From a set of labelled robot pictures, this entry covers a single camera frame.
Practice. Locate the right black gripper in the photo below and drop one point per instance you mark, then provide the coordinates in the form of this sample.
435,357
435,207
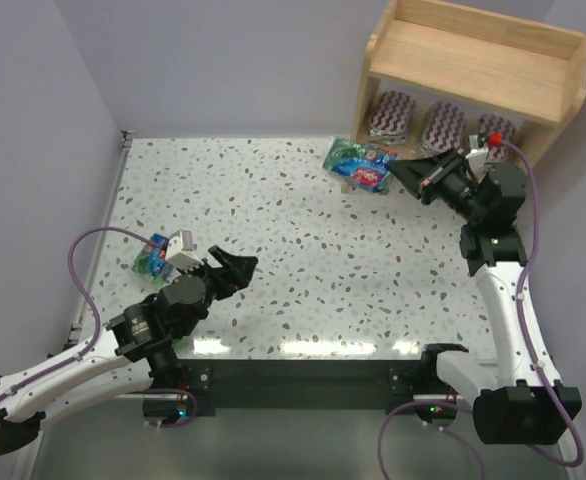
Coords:
437,175

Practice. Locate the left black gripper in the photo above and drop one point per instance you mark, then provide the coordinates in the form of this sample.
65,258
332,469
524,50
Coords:
218,278

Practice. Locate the purple zigzag sponge pack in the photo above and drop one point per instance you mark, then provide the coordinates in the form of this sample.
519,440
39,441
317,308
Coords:
390,120
489,126
443,130

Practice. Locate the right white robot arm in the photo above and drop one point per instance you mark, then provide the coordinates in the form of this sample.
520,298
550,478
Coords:
526,401

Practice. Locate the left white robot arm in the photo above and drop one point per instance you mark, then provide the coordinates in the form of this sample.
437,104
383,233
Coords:
129,353

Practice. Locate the wooden two-tier shelf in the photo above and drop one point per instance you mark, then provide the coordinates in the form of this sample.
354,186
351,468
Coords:
533,71

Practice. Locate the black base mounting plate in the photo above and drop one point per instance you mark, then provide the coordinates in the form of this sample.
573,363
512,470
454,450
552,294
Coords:
325,384

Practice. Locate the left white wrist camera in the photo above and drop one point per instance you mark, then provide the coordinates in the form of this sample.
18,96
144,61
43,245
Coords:
180,252

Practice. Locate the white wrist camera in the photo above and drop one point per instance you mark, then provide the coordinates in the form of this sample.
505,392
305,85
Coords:
479,147
180,252

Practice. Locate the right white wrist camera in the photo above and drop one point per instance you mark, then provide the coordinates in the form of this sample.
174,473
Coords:
479,147

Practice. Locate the aluminium frame rail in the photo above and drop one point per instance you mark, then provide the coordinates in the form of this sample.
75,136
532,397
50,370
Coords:
98,238

